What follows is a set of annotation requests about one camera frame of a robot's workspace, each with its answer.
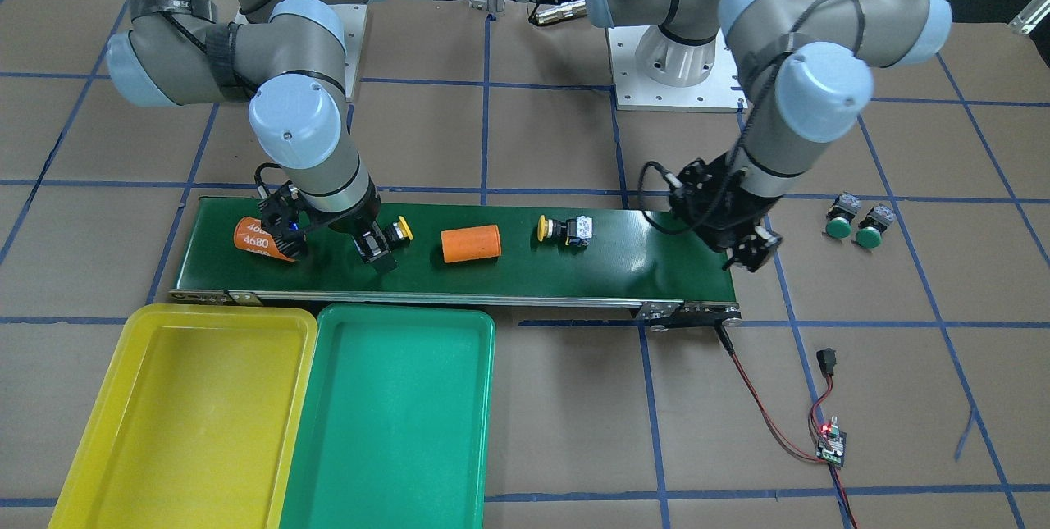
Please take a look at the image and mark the small green circuit board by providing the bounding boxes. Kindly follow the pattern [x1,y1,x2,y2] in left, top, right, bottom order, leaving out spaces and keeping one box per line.
[816,422,847,469]

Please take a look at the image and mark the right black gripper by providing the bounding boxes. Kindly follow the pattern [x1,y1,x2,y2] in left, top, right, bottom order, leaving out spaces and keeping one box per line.
[256,164,398,272]

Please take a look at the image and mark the red black wire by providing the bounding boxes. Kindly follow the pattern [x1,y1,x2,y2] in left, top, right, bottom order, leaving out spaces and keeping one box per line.
[715,324,858,529]

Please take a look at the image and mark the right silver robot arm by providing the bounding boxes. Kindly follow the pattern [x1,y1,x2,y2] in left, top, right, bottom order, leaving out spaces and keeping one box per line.
[106,0,410,272]

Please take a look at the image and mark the orange cylinder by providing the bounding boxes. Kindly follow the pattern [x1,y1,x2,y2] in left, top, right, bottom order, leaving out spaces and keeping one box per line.
[441,224,502,265]
[233,217,296,262]

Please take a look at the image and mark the green plastic tray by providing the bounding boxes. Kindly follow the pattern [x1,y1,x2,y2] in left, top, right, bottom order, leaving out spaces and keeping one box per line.
[279,304,496,528]

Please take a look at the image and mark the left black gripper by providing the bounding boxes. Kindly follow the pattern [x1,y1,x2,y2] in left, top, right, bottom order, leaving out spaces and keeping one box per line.
[667,154,783,272]

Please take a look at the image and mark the green conveyor belt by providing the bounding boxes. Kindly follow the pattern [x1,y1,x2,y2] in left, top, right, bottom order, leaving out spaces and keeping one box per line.
[169,197,740,327]

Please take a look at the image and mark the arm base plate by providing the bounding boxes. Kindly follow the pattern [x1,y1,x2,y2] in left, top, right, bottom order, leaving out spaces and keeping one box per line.
[234,2,368,100]
[606,27,747,113]

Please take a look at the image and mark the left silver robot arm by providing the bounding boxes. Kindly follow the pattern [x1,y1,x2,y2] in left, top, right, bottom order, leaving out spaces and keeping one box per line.
[585,0,953,271]

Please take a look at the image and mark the yellow mushroom push button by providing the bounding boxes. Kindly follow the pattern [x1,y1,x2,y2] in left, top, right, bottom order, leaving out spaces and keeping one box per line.
[381,215,415,251]

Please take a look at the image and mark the green push button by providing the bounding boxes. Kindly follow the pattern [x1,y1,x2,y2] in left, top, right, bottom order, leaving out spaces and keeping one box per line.
[854,203,897,249]
[824,192,862,239]

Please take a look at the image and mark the yellow plastic tray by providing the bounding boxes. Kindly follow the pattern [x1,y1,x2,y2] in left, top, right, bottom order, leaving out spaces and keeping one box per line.
[49,304,318,528]

